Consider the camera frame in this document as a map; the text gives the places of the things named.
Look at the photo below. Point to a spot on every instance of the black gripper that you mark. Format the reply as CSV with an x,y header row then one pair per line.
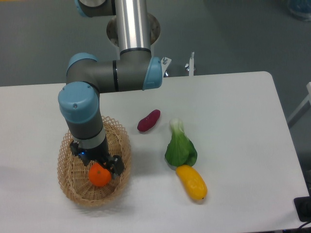
x,y
99,154

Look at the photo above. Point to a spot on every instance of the orange fruit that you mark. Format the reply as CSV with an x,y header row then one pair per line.
x,y
99,176

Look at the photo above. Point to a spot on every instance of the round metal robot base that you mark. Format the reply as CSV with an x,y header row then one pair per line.
x,y
112,32

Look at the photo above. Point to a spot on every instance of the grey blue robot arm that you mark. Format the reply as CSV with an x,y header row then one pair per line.
x,y
87,78

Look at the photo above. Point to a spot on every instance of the woven wicker basket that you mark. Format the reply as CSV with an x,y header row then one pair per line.
x,y
73,175

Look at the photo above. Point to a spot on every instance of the purple sweet potato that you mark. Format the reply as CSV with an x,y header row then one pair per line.
x,y
149,121

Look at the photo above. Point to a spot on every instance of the green bok choy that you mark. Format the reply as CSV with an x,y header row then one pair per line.
x,y
180,150

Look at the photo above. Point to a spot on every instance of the yellow mango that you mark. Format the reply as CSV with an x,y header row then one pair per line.
x,y
192,182

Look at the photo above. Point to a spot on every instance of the blue object top right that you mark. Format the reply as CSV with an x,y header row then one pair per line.
x,y
300,9

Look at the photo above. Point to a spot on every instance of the metal table clamp bracket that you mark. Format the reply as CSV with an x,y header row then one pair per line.
x,y
165,63

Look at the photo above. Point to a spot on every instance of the white clamp post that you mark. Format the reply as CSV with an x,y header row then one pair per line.
x,y
190,67

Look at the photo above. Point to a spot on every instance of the black device with cable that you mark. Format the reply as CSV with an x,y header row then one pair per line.
x,y
303,209

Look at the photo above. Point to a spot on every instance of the white frame at right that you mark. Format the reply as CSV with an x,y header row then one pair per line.
x,y
301,109

